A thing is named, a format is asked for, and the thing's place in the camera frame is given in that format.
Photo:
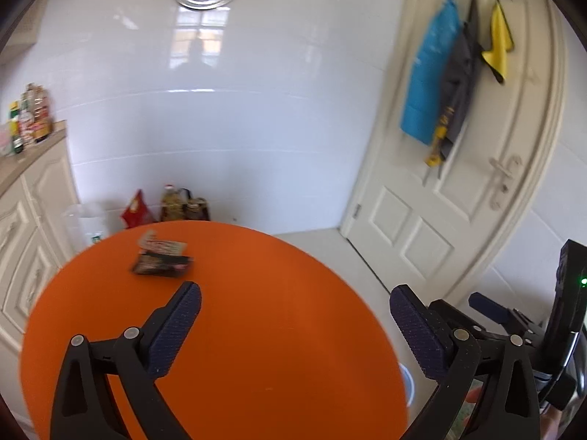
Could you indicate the white panel door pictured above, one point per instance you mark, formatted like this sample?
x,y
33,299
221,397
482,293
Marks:
x,y
412,220

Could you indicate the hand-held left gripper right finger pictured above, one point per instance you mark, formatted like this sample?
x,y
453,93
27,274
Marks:
x,y
417,330

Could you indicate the black snack wrapper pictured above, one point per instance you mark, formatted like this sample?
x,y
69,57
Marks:
x,y
160,264

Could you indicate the large yellow oil bottle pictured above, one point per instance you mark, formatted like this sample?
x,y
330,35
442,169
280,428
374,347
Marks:
x,y
172,206

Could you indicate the blue plastic apron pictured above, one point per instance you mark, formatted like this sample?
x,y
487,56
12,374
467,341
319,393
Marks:
x,y
431,78

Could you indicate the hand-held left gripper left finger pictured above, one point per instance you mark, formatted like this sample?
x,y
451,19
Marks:
x,y
176,330

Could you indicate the cream base cabinet with countertop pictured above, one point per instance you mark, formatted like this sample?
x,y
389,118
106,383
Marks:
x,y
32,220

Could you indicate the green bottle with yellow cap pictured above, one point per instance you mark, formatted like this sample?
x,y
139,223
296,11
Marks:
x,y
16,128

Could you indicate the red bag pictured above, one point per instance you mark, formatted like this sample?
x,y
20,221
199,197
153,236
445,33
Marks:
x,y
136,213

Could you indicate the red white patterned wrapper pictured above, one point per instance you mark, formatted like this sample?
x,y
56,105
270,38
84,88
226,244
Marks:
x,y
160,244

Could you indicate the jar with red label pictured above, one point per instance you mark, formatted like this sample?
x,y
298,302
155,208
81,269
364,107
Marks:
x,y
28,123

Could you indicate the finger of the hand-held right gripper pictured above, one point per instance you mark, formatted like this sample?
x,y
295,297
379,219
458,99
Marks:
x,y
488,305
451,314

